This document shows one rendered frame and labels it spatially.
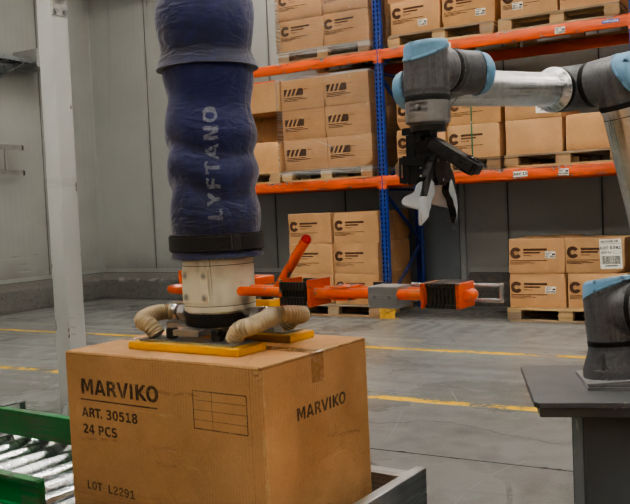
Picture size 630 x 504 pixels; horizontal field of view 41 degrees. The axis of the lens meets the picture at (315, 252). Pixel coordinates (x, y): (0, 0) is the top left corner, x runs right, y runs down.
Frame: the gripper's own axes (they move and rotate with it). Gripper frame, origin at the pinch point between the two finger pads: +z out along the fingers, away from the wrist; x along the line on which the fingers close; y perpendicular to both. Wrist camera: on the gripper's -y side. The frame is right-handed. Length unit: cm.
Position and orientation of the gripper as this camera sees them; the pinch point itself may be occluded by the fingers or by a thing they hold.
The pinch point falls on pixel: (441, 225)
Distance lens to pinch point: 171.1
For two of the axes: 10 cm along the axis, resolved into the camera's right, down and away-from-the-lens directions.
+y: -8.3, 0.1, 5.6
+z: 0.4, 10.0, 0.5
